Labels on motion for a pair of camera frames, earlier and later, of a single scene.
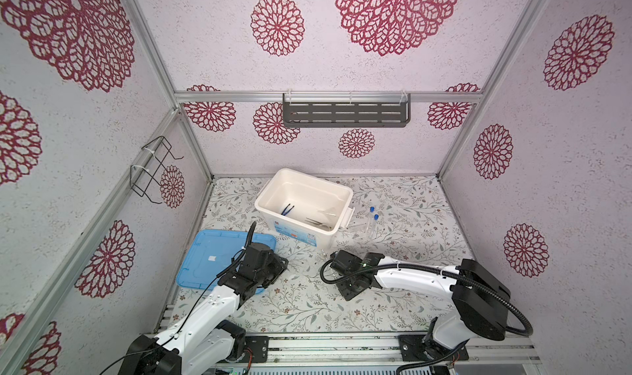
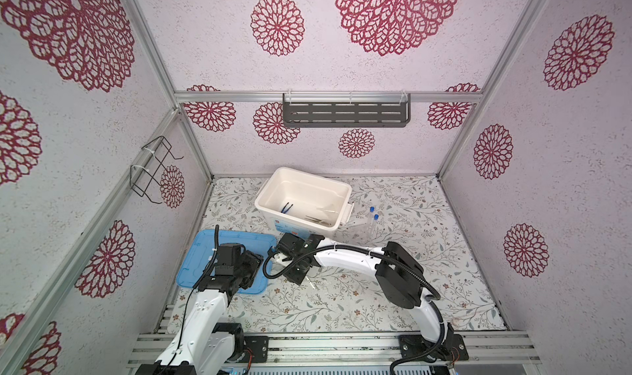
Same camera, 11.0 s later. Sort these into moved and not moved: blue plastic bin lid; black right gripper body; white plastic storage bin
Moved: black right gripper body
Not moved: white plastic storage bin; blue plastic bin lid
